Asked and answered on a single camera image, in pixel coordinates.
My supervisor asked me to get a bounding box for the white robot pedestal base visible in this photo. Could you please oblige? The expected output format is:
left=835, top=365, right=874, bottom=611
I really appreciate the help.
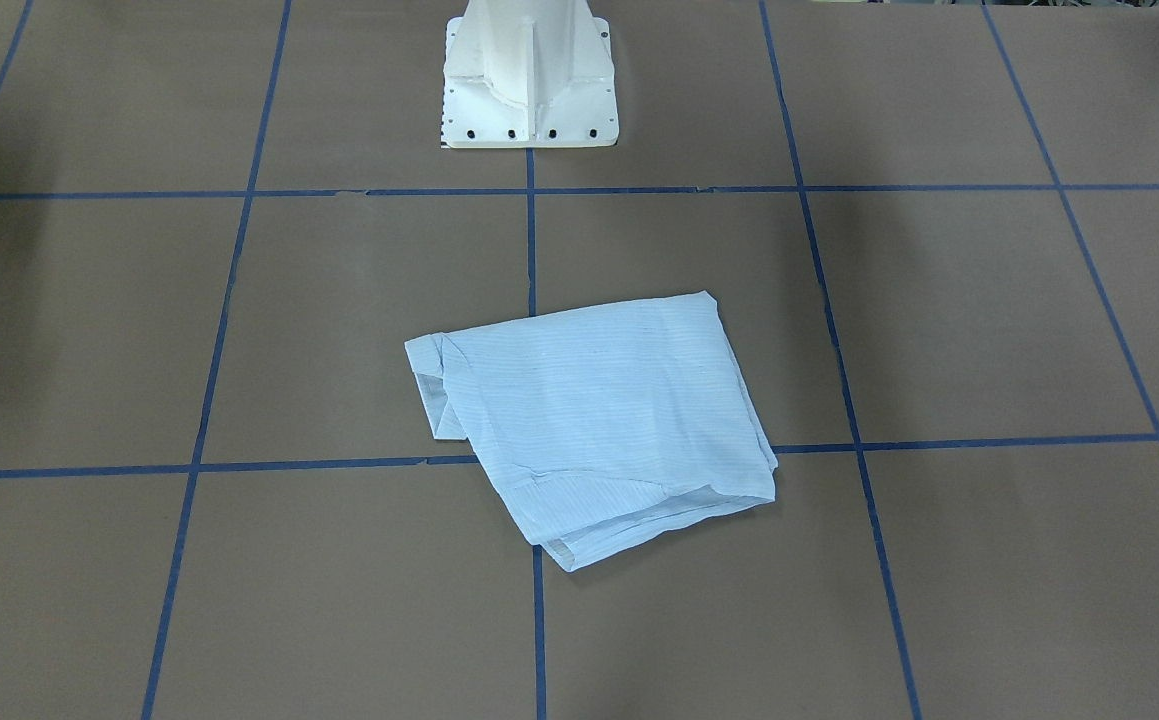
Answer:
left=439, top=1, right=620, bottom=150

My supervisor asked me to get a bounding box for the light blue button shirt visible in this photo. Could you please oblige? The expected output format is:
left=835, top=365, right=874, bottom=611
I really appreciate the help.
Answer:
left=404, top=292, right=777, bottom=570

